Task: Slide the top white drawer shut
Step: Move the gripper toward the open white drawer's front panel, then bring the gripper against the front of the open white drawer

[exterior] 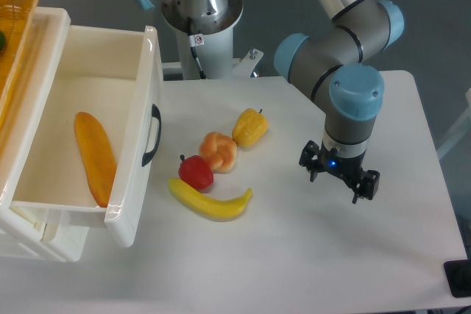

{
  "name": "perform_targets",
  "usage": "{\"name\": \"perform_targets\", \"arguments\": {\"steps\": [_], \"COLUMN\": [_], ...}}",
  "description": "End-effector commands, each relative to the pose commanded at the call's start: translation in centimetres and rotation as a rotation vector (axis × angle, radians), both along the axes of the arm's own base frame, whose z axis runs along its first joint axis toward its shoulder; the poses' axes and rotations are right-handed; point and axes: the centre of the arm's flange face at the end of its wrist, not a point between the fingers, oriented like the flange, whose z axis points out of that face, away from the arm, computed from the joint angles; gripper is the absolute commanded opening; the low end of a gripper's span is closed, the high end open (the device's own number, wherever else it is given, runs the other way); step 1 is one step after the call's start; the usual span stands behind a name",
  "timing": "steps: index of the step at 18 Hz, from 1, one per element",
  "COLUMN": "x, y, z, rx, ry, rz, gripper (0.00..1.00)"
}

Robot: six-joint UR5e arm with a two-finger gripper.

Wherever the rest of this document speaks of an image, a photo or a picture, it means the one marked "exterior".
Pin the yellow bell pepper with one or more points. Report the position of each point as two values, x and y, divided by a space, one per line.
250 126

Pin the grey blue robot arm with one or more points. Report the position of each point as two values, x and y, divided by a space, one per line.
330 71

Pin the black device at edge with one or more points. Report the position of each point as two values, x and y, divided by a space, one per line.
458 277

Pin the black drawer handle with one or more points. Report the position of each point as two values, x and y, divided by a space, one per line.
154 136

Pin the green fruit in basket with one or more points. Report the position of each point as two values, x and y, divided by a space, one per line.
3 41

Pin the red bell pepper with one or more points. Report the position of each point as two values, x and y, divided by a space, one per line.
195 172

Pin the white top drawer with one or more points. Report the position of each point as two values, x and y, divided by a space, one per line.
78 152

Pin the yellow banana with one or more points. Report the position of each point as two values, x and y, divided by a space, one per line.
220 210

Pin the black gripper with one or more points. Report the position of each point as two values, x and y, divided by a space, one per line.
364 184

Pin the white drawer cabinet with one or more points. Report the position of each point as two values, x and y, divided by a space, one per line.
25 232

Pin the orange knotted bread roll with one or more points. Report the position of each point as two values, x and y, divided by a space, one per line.
219 151

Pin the orange baguette bread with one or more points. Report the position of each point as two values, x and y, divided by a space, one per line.
97 156

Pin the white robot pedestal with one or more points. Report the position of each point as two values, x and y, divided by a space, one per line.
204 31

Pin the yellow woven basket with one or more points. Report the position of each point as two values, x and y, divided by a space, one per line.
16 19

